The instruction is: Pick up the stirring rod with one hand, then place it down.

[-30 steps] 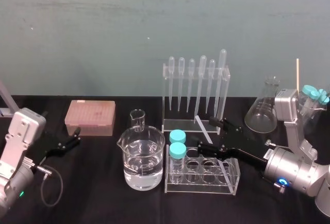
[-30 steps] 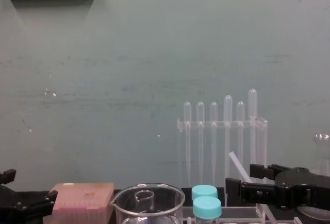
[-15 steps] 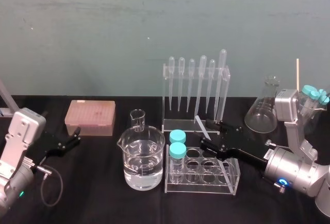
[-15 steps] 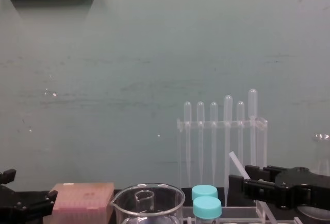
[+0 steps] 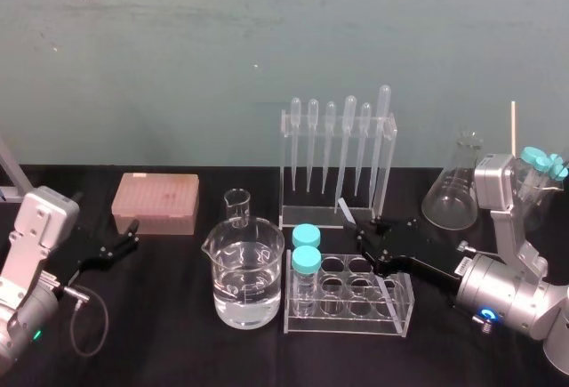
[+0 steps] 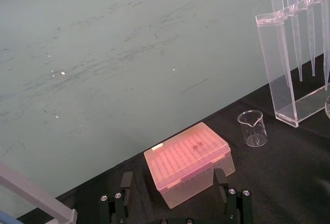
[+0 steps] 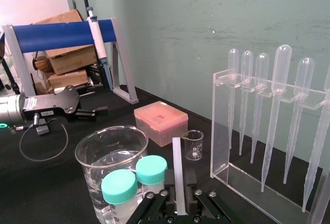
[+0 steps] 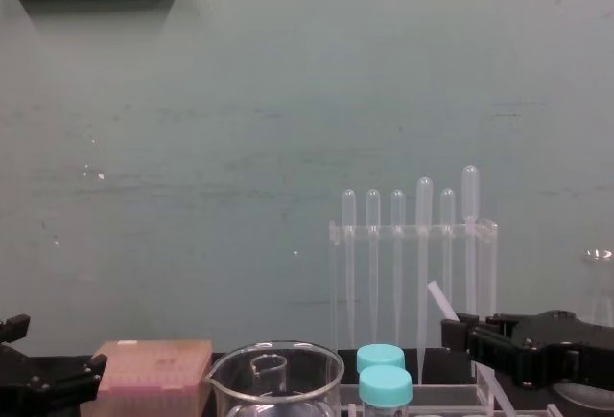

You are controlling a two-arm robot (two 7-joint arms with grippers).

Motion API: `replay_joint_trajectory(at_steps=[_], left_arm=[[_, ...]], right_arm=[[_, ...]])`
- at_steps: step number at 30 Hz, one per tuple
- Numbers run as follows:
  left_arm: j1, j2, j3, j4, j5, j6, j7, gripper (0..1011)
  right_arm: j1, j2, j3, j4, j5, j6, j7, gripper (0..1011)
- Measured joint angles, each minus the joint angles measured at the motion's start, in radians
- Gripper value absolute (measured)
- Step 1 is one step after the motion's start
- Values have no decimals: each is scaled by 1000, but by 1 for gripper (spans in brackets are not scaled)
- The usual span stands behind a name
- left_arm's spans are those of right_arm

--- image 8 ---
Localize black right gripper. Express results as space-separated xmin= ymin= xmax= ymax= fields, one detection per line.
xmin=440 ymin=310 xmax=614 ymax=392

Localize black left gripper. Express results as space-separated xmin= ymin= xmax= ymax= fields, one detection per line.
xmin=0 ymin=313 xmax=109 ymax=417

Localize clear acrylic vial rack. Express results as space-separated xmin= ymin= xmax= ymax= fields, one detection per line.
xmin=335 ymin=367 xmax=563 ymax=417

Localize clear acrylic pipette rack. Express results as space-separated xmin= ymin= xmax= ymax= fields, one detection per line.
xmin=327 ymin=217 xmax=500 ymax=387

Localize clear glass dish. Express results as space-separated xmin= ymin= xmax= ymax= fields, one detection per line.
xmin=551 ymin=378 xmax=614 ymax=417

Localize pink pipette tip box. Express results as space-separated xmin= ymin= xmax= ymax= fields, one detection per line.
xmin=79 ymin=338 xmax=215 ymax=417

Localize vial with teal cap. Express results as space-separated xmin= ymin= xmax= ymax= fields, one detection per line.
xmin=358 ymin=364 xmax=414 ymax=417
xmin=355 ymin=343 xmax=407 ymax=374

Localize clear glass flask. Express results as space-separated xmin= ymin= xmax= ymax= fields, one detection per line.
xmin=579 ymin=247 xmax=614 ymax=328

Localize short clear plastic pipette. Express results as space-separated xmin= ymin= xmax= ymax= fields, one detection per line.
xmin=365 ymin=188 xmax=383 ymax=342
xmin=390 ymin=188 xmax=407 ymax=344
xmin=340 ymin=188 xmax=359 ymax=349
xmin=438 ymin=187 xmax=457 ymax=313

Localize long clear plastic pipette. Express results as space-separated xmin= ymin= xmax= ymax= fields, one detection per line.
xmin=414 ymin=176 xmax=435 ymax=385
xmin=460 ymin=164 xmax=482 ymax=317

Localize large clear glass beaker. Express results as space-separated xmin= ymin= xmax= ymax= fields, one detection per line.
xmin=204 ymin=339 xmax=347 ymax=417

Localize small clear glass beaker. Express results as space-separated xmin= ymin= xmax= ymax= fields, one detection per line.
xmin=250 ymin=355 xmax=289 ymax=392

